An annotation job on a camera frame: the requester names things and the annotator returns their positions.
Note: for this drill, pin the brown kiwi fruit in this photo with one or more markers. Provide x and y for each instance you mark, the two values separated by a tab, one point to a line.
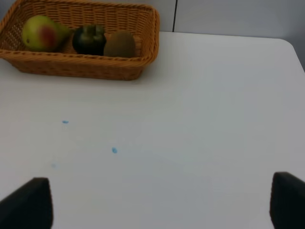
120	44

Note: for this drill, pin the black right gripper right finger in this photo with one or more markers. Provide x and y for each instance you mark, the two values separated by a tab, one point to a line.
287	202

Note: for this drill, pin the orange wicker basket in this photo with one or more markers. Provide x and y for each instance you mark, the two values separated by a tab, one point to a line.
142	21

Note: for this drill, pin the red green mango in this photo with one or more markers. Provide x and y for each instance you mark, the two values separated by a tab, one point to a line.
42	34

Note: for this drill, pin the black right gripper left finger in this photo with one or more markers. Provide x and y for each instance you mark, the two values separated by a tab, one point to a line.
28	207

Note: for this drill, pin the dark purple mangosteen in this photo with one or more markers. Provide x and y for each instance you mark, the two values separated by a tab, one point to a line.
89	40

